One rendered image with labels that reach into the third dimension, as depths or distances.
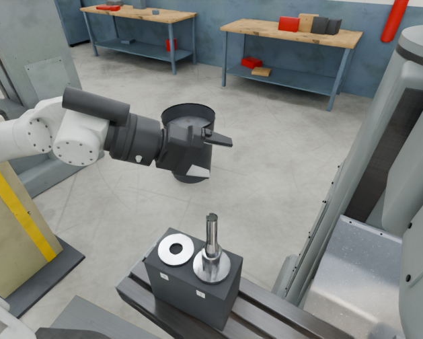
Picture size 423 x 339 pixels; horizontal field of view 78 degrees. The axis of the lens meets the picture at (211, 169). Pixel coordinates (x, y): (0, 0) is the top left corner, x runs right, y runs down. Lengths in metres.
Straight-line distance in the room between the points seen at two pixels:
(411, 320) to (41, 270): 2.12
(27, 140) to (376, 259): 0.91
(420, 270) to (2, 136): 0.61
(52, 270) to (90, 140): 1.82
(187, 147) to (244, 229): 1.74
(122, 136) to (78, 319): 1.19
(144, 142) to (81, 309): 1.19
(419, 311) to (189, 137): 0.39
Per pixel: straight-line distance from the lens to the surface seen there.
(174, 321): 0.83
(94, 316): 1.51
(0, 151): 0.55
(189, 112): 2.56
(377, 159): 0.77
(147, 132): 0.46
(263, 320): 0.84
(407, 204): 0.50
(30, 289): 2.21
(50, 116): 0.54
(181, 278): 0.67
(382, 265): 0.96
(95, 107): 0.45
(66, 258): 2.23
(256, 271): 1.99
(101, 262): 2.14
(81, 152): 0.46
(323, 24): 4.09
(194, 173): 0.56
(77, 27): 7.46
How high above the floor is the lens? 1.72
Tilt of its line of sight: 40 degrees down
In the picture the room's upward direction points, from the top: straight up
